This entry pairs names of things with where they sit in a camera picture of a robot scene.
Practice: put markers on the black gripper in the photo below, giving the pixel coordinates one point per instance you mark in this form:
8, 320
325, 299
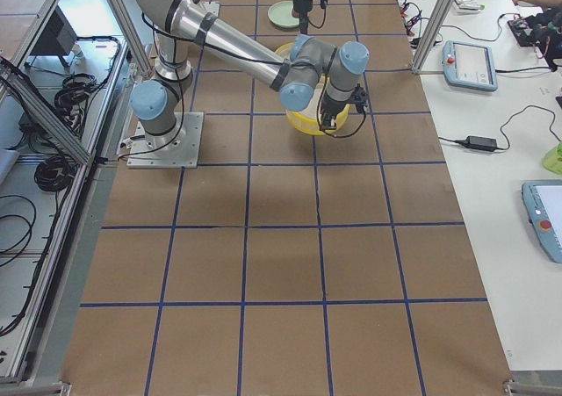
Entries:
330, 107

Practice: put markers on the yellow bamboo steamer basket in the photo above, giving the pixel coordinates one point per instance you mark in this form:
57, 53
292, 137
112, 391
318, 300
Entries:
306, 121

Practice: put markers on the light green plate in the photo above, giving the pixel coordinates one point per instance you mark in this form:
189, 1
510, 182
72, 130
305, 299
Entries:
280, 15

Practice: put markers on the blue teach pendant tablet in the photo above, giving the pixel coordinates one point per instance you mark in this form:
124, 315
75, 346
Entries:
469, 66

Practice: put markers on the black power adapter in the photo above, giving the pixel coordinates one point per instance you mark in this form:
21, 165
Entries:
481, 143

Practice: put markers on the green plastic bottle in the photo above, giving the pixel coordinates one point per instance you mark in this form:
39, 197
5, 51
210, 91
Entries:
552, 160

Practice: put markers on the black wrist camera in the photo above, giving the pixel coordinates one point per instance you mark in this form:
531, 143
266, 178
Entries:
359, 98

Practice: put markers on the aluminium frame post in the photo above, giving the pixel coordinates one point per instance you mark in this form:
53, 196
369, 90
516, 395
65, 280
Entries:
428, 37

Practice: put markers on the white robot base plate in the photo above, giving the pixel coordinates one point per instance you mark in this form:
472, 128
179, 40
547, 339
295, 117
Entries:
176, 149

